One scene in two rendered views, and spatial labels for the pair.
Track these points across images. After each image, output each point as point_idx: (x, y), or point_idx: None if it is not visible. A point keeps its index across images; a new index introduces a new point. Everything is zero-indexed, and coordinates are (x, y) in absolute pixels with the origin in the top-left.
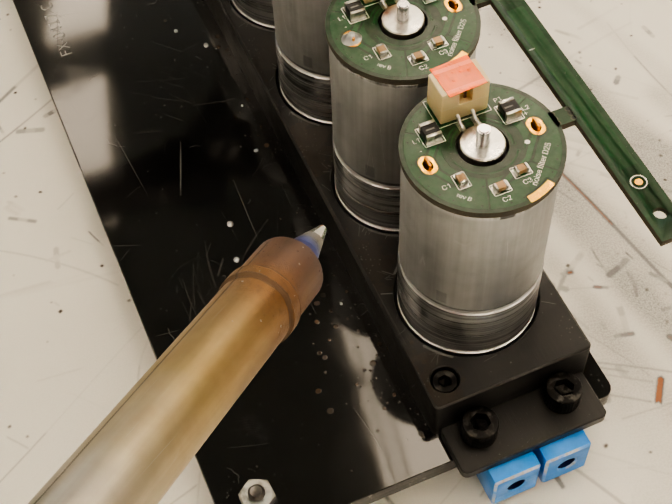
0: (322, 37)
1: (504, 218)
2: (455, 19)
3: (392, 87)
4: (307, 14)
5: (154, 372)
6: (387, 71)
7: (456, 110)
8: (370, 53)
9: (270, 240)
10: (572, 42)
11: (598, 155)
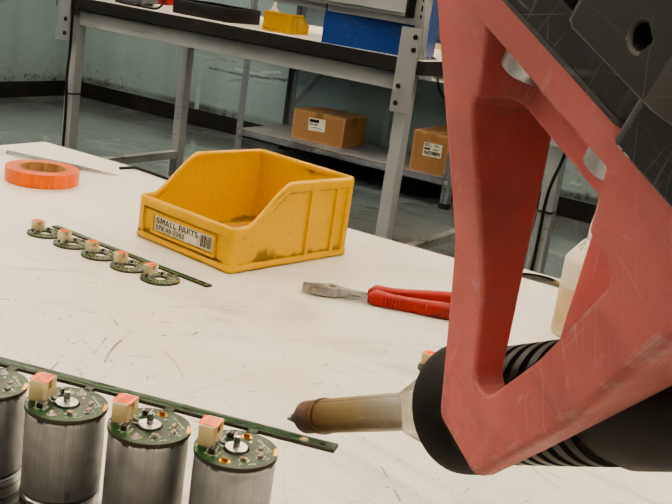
0: (79, 473)
1: (270, 469)
2: (170, 418)
3: (170, 449)
4: (72, 459)
5: (357, 398)
6: (166, 441)
7: (216, 438)
8: (150, 438)
9: (300, 403)
10: None
11: (279, 437)
